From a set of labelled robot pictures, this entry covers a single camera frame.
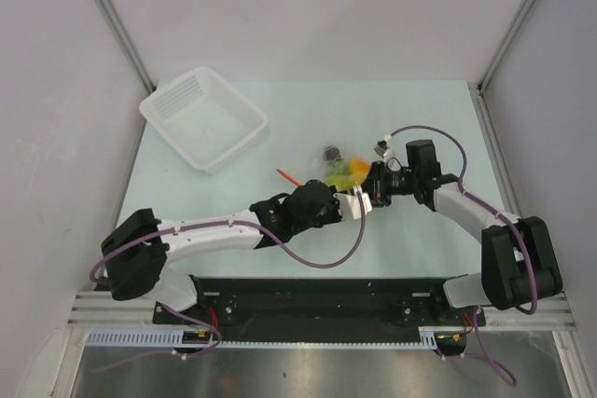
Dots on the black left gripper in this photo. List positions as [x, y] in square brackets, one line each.
[335, 215]

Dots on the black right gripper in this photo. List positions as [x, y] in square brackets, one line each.
[375, 185]

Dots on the clear zip top bag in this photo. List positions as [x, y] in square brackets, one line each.
[309, 165]

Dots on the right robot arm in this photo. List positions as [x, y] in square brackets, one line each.
[518, 264]

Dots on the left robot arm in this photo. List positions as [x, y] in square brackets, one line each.
[140, 251]

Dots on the yellow fake lemon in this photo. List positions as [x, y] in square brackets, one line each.
[356, 178]

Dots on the orange fake peach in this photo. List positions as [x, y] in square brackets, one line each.
[358, 166]

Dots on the light green fake pear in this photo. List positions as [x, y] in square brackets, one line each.
[340, 182]

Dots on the dark purple fake fruit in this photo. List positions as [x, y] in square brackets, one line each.
[331, 154]

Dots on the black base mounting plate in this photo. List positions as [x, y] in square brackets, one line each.
[328, 311]

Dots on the white plastic basket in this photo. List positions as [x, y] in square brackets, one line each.
[204, 118]

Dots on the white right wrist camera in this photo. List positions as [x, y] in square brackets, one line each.
[383, 148]

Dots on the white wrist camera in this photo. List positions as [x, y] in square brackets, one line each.
[354, 204]
[383, 148]

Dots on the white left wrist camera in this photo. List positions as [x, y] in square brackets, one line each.
[354, 204]

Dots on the right aluminium corner post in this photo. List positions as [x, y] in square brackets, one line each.
[521, 16]

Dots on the aluminium corner post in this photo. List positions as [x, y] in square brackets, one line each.
[521, 16]
[118, 29]

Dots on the white slotted cable duct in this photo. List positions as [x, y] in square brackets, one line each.
[180, 339]

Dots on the aluminium frame rail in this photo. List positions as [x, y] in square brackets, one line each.
[552, 314]

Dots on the left aluminium corner post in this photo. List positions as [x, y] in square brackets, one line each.
[118, 29]

